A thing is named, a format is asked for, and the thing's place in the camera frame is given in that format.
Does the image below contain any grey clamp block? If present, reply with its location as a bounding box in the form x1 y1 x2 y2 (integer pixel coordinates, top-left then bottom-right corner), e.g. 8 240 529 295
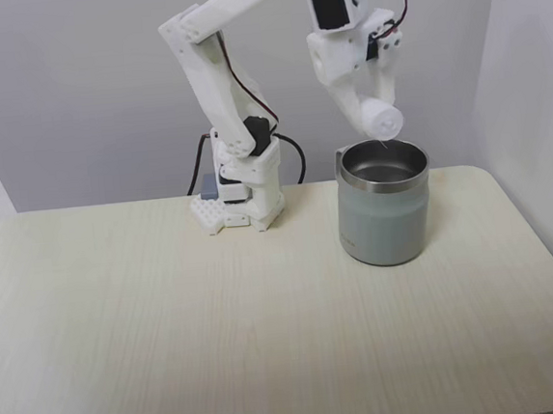
195 173 221 202

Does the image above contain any black cable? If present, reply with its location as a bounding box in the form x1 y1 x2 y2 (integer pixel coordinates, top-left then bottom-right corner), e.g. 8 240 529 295
277 133 309 187
181 131 219 197

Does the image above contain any white gauze dressing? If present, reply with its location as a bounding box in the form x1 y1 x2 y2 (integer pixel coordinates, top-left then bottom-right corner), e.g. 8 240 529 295
355 95 407 145

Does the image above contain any grey-green steel cup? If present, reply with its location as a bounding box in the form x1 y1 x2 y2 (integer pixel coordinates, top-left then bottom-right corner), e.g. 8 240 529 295
331 135 439 272

